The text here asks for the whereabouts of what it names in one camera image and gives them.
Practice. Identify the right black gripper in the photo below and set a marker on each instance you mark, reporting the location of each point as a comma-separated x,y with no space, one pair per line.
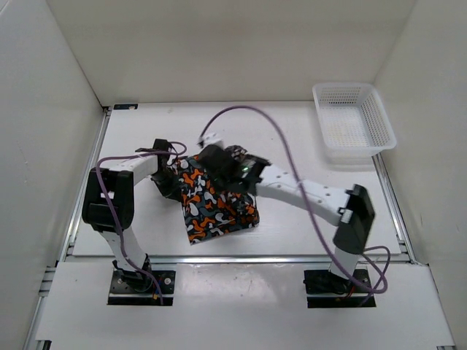
217,185

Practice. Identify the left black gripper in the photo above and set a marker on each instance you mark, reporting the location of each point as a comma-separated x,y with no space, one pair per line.
169,191

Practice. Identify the orange camouflage shorts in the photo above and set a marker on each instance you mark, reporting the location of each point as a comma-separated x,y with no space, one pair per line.
207,213

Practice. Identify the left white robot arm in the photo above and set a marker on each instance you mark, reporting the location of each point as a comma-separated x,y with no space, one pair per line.
109,206

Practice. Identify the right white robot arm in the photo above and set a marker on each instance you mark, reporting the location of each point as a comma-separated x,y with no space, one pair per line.
350,211

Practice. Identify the white plastic basket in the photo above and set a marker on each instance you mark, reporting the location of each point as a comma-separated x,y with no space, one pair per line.
353,121

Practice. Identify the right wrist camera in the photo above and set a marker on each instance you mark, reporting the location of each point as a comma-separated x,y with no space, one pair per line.
210,139

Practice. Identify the front aluminium rail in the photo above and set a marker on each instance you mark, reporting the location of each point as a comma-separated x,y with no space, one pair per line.
241,259

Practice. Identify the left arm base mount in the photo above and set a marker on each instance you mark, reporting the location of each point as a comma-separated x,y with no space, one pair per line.
126,290

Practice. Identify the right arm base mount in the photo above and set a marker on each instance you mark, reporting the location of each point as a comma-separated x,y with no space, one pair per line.
326,290

